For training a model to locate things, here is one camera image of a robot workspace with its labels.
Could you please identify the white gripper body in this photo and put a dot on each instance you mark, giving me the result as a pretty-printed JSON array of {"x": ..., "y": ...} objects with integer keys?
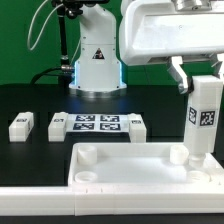
[{"x": 152, "y": 30}]

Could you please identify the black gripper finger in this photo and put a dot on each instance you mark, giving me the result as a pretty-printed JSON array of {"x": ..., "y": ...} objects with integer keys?
[
  {"x": 217, "y": 63},
  {"x": 185, "y": 83}
]

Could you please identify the white desk tabletop tray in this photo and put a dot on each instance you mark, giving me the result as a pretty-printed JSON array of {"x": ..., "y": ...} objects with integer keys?
[{"x": 141, "y": 163}]

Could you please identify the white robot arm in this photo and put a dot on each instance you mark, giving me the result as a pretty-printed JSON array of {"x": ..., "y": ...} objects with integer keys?
[{"x": 98, "y": 70}]

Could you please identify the fiducial marker sheet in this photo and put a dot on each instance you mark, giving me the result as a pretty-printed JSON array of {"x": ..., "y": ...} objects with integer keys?
[{"x": 97, "y": 123}]

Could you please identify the white L-shaped fence bar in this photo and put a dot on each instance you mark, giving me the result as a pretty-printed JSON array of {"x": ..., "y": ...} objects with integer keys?
[{"x": 110, "y": 200}]

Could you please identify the black camera stand pole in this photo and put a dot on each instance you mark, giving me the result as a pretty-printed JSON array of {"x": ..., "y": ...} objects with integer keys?
[{"x": 71, "y": 9}]

